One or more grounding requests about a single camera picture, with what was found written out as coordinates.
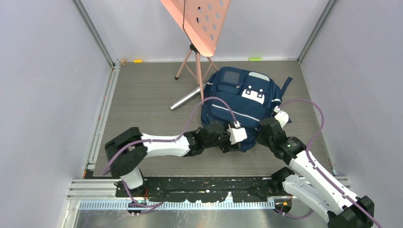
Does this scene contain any navy blue student backpack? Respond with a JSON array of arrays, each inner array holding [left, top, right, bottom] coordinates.
[[201, 66, 292, 152]]

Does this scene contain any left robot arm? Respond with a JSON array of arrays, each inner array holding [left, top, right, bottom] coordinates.
[[103, 121, 247, 197]]

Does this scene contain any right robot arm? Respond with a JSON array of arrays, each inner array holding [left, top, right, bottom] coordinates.
[[257, 117, 375, 228]]

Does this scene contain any silver microphone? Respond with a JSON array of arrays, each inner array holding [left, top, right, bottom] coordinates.
[[170, 87, 201, 111]]

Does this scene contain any pink music stand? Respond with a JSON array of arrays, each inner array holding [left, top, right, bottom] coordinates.
[[161, 0, 231, 99]]

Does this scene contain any small wooden block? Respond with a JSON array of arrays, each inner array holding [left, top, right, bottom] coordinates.
[[119, 58, 127, 66]]

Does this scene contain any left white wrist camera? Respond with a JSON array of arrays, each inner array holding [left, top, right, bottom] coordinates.
[[227, 121, 248, 145]]

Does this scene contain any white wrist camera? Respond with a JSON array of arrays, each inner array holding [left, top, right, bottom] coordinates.
[[227, 121, 248, 145], [273, 106, 289, 128]]

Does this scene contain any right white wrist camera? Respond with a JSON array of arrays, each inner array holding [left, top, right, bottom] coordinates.
[[273, 106, 289, 128]]

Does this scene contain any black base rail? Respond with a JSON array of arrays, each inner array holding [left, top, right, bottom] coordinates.
[[114, 176, 291, 203]]

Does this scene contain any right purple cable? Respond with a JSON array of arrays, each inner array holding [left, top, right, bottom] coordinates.
[[277, 99, 383, 228]]

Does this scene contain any purple cable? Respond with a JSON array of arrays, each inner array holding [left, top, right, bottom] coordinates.
[[277, 99, 383, 228], [101, 96, 240, 215]]

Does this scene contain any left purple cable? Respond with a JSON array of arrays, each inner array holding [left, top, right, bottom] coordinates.
[[101, 96, 240, 215]]

